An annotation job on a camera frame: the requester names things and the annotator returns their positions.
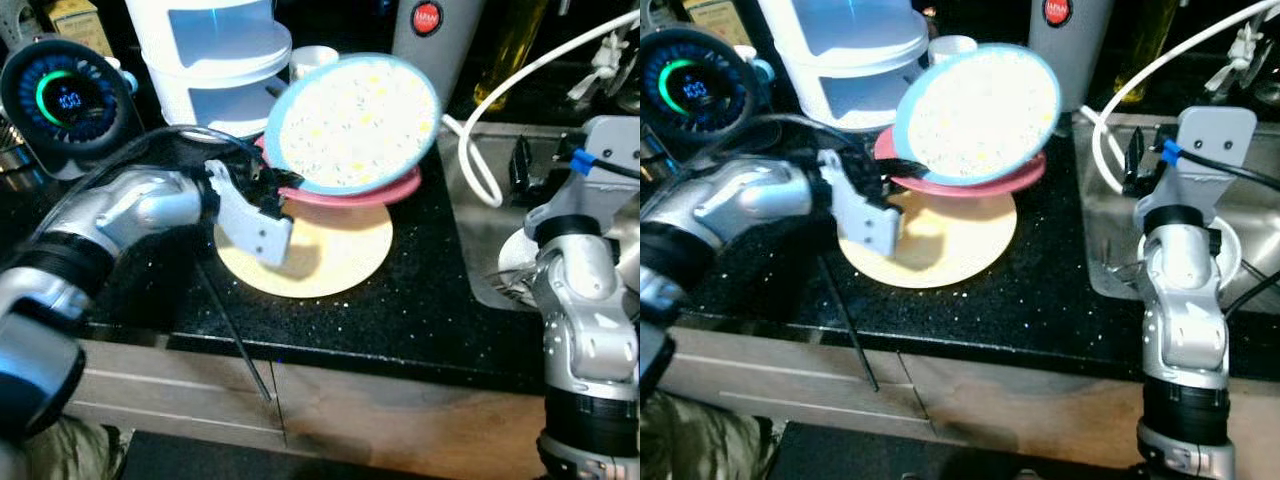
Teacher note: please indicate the stainless steel sink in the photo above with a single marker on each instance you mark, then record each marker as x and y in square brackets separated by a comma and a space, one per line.
[1110, 240]
[480, 250]

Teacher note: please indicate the cream yellow plate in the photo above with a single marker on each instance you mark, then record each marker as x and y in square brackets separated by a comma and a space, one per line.
[330, 250]
[950, 245]

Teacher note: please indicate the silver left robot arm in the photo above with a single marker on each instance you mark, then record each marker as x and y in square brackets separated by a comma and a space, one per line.
[130, 205]
[740, 200]

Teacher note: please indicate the black floor mat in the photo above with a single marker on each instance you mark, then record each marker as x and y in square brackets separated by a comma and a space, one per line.
[250, 460]
[950, 455]

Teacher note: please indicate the white bowl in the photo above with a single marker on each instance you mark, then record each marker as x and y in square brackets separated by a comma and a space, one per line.
[515, 255]

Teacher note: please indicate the small white cup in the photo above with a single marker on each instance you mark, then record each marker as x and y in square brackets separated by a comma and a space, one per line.
[310, 62]
[950, 48]

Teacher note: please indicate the round black digital display appliance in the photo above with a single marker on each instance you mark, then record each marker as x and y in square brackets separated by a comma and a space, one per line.
[70, 95]
[700, 90]

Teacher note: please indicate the yellow labelled box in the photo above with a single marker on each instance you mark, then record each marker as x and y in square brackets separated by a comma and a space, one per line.
[715, 18]
[80, 25]

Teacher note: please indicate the metal fork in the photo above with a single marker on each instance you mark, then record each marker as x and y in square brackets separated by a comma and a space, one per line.
[510, 288]

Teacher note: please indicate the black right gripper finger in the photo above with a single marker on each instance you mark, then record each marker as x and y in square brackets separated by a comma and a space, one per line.
[523, 165]
[1134, 160]

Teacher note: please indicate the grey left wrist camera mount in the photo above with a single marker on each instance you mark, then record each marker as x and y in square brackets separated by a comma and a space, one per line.
[250, 225]
[865, 225]

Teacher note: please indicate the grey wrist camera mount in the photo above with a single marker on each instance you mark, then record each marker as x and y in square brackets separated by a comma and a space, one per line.
[865, 225]
[605, 190]
[1205, 170]
[250, 225]

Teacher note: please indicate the wooden cabinet drawer front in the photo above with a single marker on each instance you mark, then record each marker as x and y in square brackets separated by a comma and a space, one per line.
[170, 395]
[410, 420]
[790, 385]
[1040, 410]

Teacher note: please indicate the white stacked plastic container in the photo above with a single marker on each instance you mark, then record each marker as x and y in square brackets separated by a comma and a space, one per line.
[210, 60]
[850, 50]

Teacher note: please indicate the pink plate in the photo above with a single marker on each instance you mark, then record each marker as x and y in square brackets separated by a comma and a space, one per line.
[1000, 185]
[370, 195]

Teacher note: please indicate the amber oil bottle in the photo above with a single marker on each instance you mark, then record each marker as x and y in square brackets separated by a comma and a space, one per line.
[1145, 35]
[510, 50]

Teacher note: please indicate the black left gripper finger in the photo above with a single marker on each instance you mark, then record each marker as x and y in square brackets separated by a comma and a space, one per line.
[905, 168]
[300, 188]

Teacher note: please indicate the thin black chopstick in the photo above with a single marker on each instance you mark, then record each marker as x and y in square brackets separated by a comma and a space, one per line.
[850, 325]
[235, 335]

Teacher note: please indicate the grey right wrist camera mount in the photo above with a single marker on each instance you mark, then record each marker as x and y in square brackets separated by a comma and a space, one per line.
[1205, 170]
[605, 190]

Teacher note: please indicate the camouflage clothed robot leg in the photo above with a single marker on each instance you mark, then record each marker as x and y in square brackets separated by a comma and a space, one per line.
[700, 440]
[70, 455]

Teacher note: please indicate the blue rimmed flower pattern plate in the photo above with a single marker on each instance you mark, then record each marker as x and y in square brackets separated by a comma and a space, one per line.
[360, 120]
[980, 110]

